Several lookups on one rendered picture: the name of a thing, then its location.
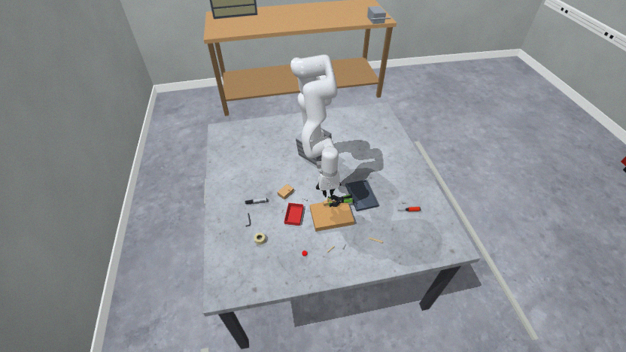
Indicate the white marker pen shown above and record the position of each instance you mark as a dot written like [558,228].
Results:
[256,201]

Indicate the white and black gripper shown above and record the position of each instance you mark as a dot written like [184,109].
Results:
[326,183]

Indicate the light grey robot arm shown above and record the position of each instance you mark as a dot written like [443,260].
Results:
[317,92]

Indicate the red rectangular tray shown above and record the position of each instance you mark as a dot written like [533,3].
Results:
[294,214]

